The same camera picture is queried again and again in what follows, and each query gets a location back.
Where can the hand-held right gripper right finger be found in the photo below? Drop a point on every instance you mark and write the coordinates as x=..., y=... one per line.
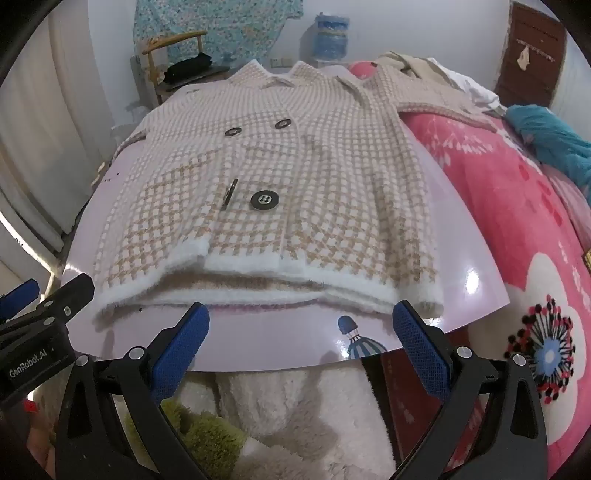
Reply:
x=418, y=346

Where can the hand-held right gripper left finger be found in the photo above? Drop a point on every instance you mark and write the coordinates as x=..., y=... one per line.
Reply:
x=184, y=341

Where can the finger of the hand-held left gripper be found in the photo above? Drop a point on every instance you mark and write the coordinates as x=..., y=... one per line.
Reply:
x=69, y=293
x=18, y=297

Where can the beige white checked towel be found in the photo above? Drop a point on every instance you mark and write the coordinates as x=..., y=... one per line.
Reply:
x=300, y=184

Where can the beige folded clothes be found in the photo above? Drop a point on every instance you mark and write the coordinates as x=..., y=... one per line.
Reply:
x=415, y=64

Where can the green fluffy cloth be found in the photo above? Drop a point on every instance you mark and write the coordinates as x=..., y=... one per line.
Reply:
x=207, y=438

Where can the white curtain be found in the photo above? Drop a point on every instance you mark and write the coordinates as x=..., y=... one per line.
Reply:
x=37, y=138

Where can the pink floral blanket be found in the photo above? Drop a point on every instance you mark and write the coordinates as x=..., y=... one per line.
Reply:
x=508, y=207

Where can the black bag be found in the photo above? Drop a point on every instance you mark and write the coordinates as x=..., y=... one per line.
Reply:
x=189, y=68

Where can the wooden chair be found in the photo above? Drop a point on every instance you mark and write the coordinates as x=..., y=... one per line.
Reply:
x=154, y=50

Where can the white cloth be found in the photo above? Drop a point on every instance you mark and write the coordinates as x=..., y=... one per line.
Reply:
x=466, y=90

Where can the brown wooden door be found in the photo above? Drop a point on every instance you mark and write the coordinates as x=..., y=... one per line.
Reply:
x=531, y=87

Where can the white water dispenser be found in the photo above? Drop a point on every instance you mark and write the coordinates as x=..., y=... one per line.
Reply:
x=323, y=63

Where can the small beige hanging cloth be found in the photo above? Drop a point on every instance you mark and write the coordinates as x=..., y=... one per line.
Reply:
x=523, y=59

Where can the blue water jug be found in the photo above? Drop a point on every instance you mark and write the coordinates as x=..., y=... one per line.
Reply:
x=331, y=37

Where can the wall socket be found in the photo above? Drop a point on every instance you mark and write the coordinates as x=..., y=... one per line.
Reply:
x=279, y=62

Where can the teal floral wall cloth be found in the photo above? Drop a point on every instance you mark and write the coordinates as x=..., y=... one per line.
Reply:
x=231, y=27

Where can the door hook rail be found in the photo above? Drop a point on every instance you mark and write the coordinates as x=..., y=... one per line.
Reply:
x=538, y=50

